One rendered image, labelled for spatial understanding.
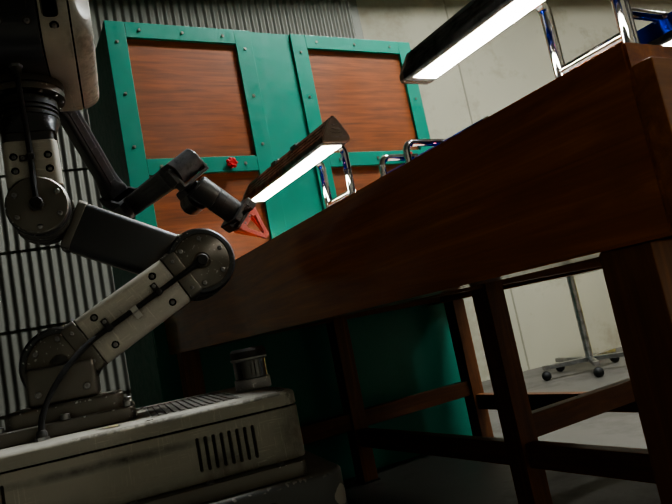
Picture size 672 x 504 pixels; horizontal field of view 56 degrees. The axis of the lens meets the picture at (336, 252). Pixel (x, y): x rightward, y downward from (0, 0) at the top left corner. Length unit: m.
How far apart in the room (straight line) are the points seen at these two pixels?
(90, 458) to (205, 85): 1.75
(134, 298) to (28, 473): 0.34
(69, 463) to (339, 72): 2.13
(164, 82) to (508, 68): 3.46
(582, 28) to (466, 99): 1.40
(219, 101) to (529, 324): 3.13
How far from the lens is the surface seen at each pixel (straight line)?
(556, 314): 5.04
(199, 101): 2.48
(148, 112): 2.41
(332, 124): 1.70
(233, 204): 1.47
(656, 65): 0.65
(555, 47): 1.35
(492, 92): 5.22
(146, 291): 1.19
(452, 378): 2.78
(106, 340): 1.18
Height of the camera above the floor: 0.56
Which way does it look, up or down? 7 degrees up
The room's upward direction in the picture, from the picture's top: 11 degrees counter-clockwise
